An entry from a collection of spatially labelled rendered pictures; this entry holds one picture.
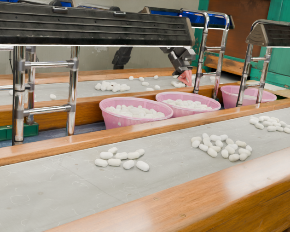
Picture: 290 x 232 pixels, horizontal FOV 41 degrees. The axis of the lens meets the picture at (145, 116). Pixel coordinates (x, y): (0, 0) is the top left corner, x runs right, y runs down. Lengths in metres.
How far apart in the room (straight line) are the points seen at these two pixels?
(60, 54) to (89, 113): 2.58
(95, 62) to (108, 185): 3.44
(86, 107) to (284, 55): 1.18
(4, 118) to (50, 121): 0.16
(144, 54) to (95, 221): 3.29
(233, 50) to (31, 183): 1.72
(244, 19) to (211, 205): 1.65
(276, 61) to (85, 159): 1.45
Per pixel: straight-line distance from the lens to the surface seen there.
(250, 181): 0.96
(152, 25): 0.95
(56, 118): 1.37
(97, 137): 1.07
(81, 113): 1.42
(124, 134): 1.13
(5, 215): 0.77
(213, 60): 2.37
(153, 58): 3.83
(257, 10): 2.29
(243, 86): 1.64
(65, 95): 1.56
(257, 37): 1.34
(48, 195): 0.83
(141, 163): 0.96
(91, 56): 4.21
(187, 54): 1.92
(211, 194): 0.85
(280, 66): 2.20
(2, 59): 3.72
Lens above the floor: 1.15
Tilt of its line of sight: 17 degrees down
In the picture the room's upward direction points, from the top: 7 degrees clockwise
